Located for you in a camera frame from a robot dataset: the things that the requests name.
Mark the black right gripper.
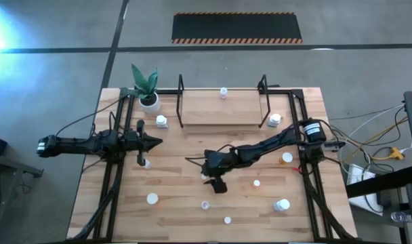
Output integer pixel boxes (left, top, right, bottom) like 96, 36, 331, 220
201, 150, 229, 186

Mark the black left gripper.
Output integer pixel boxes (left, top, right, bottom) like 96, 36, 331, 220
124, 130, 164, 167

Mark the large orange pill bottle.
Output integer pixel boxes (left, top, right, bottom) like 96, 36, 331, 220
146, 192, 160, 207
279, 151, 294, 166

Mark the green snake plant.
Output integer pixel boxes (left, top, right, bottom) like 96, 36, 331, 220
130, 63, 159, 101

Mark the grey side table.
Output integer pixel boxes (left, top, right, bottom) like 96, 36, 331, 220
0, 152, 44, 244

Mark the black hazard-striped floor mat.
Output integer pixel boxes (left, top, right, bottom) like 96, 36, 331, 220
171, 12, 304, 45

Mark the white power box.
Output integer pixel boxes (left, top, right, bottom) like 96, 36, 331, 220
346, 163, 385, 216

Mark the yellow power splitter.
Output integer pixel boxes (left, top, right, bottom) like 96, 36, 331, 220
390, 146, 405, 161

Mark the clear plastic water bottle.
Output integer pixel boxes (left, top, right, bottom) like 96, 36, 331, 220
390, 210, 412, 223

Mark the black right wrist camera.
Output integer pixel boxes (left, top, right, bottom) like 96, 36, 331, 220
211, 177, 228, 195

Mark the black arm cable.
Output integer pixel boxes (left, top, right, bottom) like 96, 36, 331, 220
55, 98, 124, 137

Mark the wooden shelf black metal frame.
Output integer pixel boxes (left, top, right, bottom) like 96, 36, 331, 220
176, 73, 272, 129

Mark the yellow cable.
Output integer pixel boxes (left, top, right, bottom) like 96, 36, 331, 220
337, 117, 410, 161

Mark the white cable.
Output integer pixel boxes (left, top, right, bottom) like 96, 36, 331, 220
337, 104, 406, 169

